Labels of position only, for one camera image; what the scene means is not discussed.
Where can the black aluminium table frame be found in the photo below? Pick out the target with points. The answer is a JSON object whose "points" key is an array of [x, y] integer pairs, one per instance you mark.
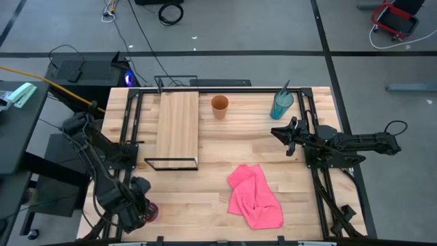
{"points": [[246, 90]]}

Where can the red cart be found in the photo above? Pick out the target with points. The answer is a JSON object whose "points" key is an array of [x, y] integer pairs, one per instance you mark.
{"points": [[379, 10]]}

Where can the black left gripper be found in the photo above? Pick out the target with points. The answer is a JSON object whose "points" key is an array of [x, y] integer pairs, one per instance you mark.
{"points": [[131, 215]]}

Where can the mint green stapler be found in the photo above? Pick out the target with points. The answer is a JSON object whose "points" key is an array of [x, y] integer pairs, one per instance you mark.
{"points": [[22, 95]]}

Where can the pink knitted cloth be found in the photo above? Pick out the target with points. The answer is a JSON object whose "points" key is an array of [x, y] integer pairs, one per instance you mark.
{"points": [[254, 198]]}

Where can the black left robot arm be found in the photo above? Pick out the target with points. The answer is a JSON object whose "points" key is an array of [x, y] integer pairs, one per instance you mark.
{"points": [[102, 177]]}

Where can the flat black bar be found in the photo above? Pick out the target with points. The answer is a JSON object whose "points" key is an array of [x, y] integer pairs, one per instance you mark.
{"points": [[220, 82]]}

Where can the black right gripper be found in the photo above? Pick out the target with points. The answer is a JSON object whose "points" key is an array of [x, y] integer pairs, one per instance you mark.
{"points": [[298, 135]]}

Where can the pink cup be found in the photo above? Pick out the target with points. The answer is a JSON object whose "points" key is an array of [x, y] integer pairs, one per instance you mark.
{"points": [[153, 212]]}

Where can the wooden shelf with black frame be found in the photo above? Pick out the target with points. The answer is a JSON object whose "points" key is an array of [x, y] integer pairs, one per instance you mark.
{"points": [[177, 126]]}

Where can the teal translucent tumbler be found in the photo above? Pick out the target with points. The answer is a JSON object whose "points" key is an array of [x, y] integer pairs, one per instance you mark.
{"points": [[280, 107]]}

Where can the orange cup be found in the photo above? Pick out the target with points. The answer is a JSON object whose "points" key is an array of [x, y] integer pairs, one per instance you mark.
{"points": [[219, 107]]}

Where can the black side table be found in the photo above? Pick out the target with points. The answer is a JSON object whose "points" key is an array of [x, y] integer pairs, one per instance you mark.
{"points": [[18, 136]]}

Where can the black computer tower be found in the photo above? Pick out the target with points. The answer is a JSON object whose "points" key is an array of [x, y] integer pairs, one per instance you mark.
{"points": [[99, 73]]}

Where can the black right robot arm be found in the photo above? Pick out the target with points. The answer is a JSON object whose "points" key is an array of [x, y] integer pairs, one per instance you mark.
{"points": [[368, 140]]}

